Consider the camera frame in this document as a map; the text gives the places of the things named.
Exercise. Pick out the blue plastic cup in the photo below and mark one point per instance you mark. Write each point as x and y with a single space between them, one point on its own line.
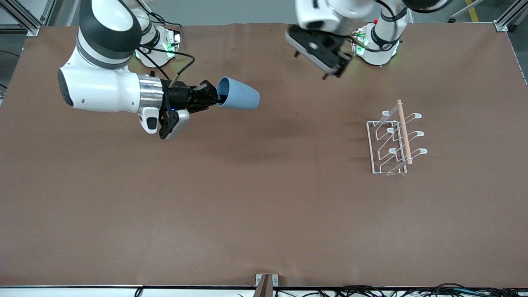
241 94

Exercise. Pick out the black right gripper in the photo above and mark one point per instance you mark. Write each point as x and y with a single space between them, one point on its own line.
178 96

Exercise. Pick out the white thin tube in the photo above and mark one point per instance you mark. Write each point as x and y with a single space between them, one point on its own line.
458 15

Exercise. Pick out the small metal bracket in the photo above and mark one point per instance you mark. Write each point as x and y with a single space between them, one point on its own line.
258 280

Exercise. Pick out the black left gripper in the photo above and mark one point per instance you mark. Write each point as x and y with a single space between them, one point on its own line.
343 67

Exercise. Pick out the aluminium frame profile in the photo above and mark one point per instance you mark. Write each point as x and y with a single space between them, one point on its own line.
48 10
24 20
505 22

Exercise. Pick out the brown mounting bar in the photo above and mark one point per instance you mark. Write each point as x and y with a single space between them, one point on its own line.
264 288

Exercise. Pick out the brown table mat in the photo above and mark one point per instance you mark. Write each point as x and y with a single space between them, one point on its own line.
247 185

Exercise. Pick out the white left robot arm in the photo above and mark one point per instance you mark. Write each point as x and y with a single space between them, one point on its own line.
330 12

